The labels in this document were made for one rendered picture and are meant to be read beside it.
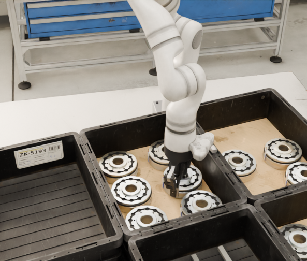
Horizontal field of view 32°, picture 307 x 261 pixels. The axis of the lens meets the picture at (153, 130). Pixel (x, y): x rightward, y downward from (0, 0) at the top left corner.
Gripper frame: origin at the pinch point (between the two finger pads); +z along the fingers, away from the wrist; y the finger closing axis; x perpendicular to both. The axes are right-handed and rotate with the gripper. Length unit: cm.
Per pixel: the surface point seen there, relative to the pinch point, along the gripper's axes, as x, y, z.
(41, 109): -65, -31, 15
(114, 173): -16.4, 3.4, -0.8
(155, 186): -6.3, 0.3, 2.4
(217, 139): 2.1, -25.1, 2.3
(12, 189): -39.6, 16.8, 2.6
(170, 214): 1.4, 8.0, 2.4
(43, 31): -140, -137, 49
